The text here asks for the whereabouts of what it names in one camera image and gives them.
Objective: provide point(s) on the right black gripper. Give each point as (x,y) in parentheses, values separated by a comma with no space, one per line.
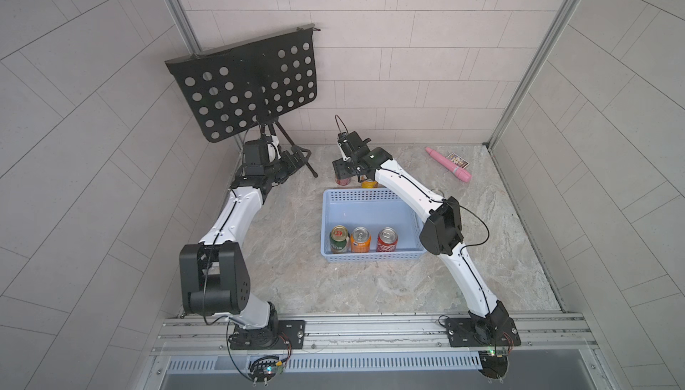
(342,167)

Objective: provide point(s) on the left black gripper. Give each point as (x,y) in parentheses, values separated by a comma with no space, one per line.
(291,167)

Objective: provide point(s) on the orange can front row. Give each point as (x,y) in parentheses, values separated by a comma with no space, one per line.
(360,240)

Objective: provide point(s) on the green and red can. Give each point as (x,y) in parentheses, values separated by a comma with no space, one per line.
(339,240)

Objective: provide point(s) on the red can front row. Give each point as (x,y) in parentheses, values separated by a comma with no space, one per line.
(387,240)

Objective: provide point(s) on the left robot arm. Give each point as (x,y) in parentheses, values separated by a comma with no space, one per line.
(213,273)

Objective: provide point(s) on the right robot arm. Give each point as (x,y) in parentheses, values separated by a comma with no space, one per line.
(441,234)

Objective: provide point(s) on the lavender perforated plastic basket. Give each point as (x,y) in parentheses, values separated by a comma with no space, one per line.
(374,209)

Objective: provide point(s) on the small brown card box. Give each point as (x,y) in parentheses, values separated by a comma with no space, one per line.
(458,160)

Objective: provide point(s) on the black perforated music stand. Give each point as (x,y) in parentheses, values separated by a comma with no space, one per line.
(250,84)

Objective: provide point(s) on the pink marker pen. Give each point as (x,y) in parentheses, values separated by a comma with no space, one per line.
(457,170)

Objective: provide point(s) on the left round circuit board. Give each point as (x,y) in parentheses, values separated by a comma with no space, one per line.
(265,368)

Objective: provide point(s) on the round circuit board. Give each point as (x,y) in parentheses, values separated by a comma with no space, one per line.
(493,366)
(265,368)

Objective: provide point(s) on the right round circuit board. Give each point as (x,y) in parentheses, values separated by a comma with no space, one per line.
(493,366)

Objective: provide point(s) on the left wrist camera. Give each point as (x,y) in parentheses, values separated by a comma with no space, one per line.
(261,154)

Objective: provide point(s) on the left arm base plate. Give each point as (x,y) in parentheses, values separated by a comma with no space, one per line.
(288,333)

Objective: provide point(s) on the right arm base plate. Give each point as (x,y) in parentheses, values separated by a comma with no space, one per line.
(467,332)

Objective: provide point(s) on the aluminium front rail frame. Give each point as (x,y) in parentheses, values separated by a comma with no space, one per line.
(374,343)

